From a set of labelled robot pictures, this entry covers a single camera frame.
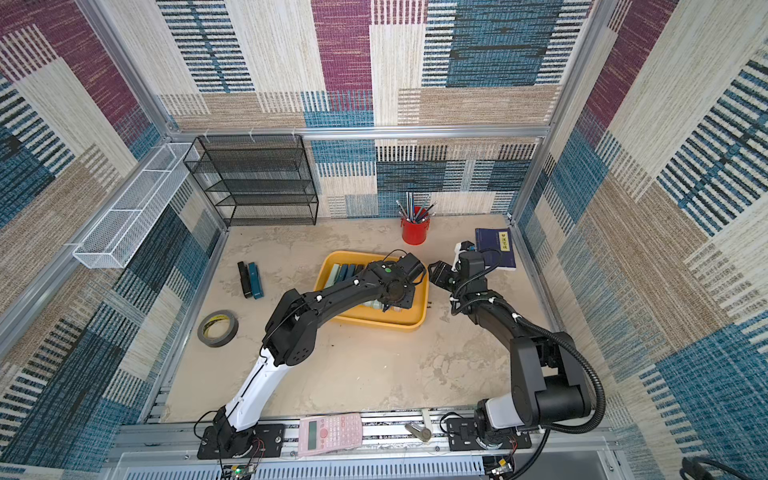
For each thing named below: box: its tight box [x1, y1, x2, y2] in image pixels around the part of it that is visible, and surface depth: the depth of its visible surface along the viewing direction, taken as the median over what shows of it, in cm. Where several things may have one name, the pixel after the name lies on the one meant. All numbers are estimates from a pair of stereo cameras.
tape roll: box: [197, 309, 239, 348], surface depth 93 cm
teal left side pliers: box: [248, 262, 264, 300], surface depth 101 cm
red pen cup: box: [400, 218, 430, 245], surface depth 114 cm
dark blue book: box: [475, 227, 516, 268], surface depth 117 cm
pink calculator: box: [298, 413, 363, 457], surface depth 75 cm
